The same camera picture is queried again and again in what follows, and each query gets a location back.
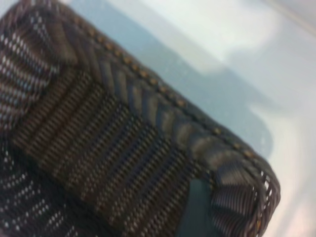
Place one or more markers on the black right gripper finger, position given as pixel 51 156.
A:
pixel 197 212

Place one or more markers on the dark brown wicker basket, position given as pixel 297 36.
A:
pixel 98 123

